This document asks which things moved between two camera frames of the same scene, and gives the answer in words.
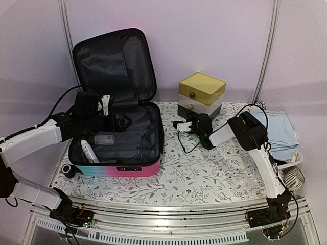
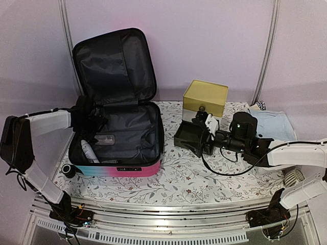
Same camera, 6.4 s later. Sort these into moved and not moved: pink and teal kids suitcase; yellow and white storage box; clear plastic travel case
Moved: yellow and white storage box
Not moved: clear plastic travel case; pink and teal kids suitcase
